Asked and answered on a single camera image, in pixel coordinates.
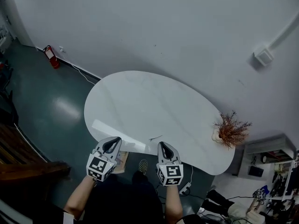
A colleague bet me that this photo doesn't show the reddish dried plant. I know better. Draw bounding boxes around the reddish dried plant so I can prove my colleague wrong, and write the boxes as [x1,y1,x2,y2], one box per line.
[213,110,253,150]

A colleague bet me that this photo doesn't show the white wall cable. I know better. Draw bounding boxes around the white wall cable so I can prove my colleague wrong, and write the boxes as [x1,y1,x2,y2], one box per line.
[61,51,101,86]

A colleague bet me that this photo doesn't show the white wall conduit box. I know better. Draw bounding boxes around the white wall conduit box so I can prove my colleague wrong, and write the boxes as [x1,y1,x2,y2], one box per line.
[253,19,299,67]

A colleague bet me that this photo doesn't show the cream vase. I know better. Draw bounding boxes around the cream vase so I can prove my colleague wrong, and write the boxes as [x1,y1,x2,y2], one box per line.
[211,129,223,143]

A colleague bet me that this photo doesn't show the person's right forearm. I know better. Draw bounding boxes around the person's right forearm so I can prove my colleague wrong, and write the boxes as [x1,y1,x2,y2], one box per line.
[164,184,185,219]

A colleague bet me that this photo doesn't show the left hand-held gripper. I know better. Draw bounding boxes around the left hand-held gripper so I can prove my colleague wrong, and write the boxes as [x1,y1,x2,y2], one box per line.
[86,136,123,182]

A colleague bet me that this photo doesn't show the person's left forearm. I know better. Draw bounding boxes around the person's left forearm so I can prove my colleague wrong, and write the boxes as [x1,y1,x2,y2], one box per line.
[64,175,98,221]

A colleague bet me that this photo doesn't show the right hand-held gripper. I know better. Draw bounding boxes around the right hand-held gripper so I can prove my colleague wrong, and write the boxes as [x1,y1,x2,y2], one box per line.
[156,141,184,187]

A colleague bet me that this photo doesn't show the red fire extinguisher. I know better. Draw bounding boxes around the red fire extinguisher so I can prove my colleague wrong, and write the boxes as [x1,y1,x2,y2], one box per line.
[43,45,61,70]

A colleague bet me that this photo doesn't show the grey shelf unit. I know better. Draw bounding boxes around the grey shelf unit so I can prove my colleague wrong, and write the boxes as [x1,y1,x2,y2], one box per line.
[237,133,298,177]

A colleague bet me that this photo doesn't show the white power strip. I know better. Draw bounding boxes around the white power strip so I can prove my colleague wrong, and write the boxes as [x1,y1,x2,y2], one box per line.
[178,182,192,196]

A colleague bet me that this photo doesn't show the person's black striped shirt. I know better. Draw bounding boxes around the person's black striped shirt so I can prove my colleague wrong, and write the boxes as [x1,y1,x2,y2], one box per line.
[46,206,211,224]

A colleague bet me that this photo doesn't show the wooden staircase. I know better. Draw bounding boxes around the wooden staircase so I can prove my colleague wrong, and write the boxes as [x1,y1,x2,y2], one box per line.
[0,122,72,210]

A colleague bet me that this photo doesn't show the person's checkered shoe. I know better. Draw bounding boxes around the person's checkered shoe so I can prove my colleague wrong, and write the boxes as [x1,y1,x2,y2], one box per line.
[138,159,149,176]

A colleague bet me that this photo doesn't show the person's dark plaid trousers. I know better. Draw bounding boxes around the person's dark plaid trousers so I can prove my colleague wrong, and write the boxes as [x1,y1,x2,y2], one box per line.
[82,170,164,224]

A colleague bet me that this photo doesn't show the wooden tray with items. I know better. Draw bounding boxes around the wooden tray with items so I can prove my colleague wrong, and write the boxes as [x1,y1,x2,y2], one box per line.
[112,150,129,174]

